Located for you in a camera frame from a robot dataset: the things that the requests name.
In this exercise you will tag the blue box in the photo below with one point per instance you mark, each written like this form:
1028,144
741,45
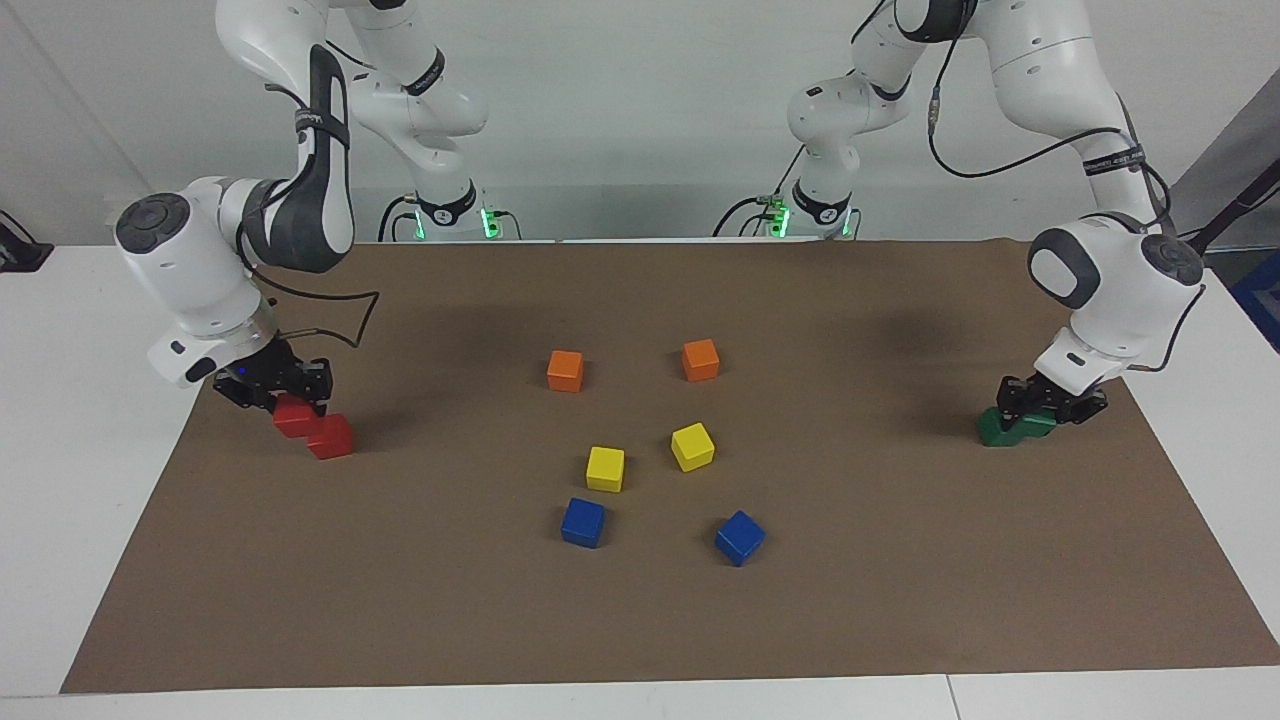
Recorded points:
1265,300

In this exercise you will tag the yellow wooden cube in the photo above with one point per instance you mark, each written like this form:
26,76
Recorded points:
692,447
605,469

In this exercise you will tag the red wooden cube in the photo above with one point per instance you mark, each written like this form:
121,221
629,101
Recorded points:
292,418
332,440

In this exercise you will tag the blue wooden cube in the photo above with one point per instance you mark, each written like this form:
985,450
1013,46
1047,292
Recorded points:
739,538
582,523

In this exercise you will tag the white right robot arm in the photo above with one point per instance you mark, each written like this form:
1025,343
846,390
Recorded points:
190,270

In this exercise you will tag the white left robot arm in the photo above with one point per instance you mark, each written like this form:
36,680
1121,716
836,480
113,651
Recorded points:
1050,70

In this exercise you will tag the green wooden cube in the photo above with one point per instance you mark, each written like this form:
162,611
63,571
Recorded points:
1038,428
995,432

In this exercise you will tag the orange wooden cube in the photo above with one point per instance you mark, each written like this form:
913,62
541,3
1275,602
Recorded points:
565,371
700,360

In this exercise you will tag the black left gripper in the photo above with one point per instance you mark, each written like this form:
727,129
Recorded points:
1050,390

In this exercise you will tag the black stand rod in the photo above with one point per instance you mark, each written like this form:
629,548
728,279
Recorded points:
1236,203

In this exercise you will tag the black clamp mount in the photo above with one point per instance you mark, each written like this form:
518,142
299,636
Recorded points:
20,255

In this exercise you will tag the brown paper mat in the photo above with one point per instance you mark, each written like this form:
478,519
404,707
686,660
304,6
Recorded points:
900,600

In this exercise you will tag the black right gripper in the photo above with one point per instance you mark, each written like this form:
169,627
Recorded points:
268,370

